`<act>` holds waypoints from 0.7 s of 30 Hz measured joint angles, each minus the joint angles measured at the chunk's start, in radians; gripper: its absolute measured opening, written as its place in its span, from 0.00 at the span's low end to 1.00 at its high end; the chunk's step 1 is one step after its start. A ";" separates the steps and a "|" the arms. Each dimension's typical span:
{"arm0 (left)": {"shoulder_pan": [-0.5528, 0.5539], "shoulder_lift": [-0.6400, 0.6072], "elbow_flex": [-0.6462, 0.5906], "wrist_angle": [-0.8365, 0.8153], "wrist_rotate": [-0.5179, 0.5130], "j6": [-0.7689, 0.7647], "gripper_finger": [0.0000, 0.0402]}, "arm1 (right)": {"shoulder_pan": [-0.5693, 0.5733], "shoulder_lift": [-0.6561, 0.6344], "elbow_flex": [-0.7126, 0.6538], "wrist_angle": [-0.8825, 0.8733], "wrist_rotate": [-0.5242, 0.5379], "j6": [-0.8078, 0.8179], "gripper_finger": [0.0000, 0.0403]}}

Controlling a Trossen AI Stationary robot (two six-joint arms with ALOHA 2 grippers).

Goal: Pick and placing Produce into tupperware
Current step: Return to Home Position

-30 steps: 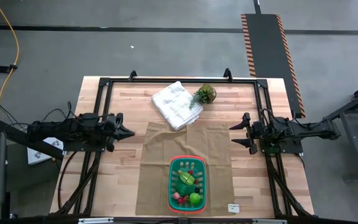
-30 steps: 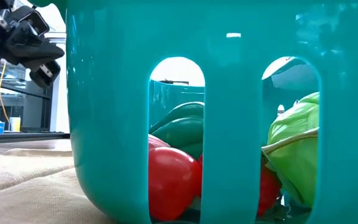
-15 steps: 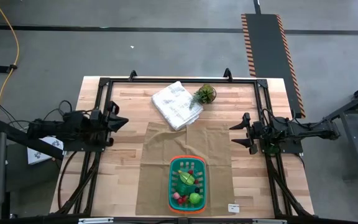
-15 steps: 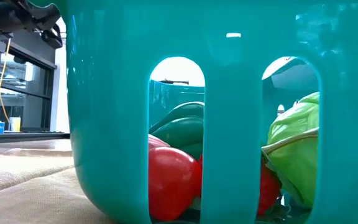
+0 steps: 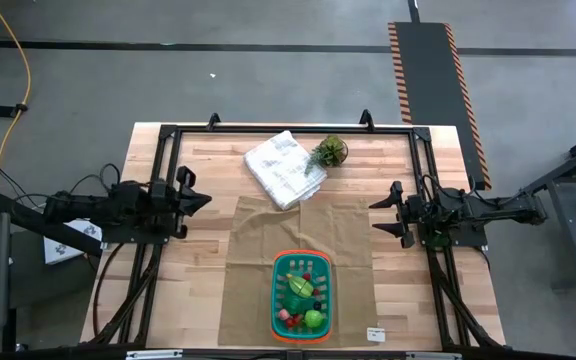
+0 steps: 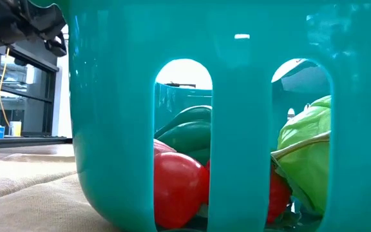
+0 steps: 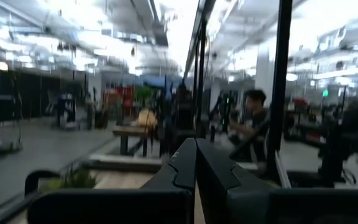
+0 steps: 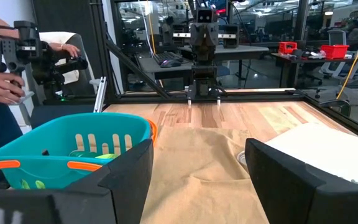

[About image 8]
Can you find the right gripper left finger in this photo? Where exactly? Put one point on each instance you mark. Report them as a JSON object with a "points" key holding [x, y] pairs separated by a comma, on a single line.
{"points": [[73, 205]]}

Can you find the wide red plastic bin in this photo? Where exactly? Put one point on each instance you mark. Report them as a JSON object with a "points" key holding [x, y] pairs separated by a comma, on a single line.
{"points": [[334, 51]]}

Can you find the small red plastic bin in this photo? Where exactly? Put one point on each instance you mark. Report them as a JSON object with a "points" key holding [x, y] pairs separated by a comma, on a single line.
{"points": [[287, 48]]}

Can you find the black keyboard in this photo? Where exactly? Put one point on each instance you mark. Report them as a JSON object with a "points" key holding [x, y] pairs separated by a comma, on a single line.
{"points": [[166, 57]]}

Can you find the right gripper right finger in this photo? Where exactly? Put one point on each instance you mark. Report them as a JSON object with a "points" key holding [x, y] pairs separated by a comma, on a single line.
{"points": [[306, 202]]}

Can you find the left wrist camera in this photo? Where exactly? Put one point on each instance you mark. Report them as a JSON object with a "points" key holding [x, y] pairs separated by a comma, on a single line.
{"points": [[204, 15]]}

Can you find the white office chair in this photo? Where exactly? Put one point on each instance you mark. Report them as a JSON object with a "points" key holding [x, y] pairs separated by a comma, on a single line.
{"points": [[337, 37]]}

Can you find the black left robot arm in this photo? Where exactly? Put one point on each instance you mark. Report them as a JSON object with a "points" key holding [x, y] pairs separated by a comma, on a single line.
{"points": [[204, 81]]}

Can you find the grey desk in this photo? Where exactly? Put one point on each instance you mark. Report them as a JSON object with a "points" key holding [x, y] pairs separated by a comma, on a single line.
{"points": [[244, 49]]}

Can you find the brown paper mat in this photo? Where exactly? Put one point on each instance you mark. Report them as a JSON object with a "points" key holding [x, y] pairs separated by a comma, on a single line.
{"points": [[197, 174]]}

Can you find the dark green toy pepper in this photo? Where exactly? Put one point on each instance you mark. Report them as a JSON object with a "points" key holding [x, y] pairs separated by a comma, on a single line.
{"points": [[82, 154]]}

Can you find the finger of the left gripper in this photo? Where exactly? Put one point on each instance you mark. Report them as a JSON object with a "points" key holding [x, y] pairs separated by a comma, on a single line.
{"points": [[208, 52], [200, 52]]}

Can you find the silver aluminium bar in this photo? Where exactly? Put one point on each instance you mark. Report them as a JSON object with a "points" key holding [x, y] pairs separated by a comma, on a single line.
{"points": [[100, 93]]}

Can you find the black computer mouse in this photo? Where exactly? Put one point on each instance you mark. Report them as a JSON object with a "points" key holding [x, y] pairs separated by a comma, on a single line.
{"points": [[170, 63]]}

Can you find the white folded towel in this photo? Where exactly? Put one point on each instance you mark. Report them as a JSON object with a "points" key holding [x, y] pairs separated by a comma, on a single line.
{"points": [[315, 146]]}

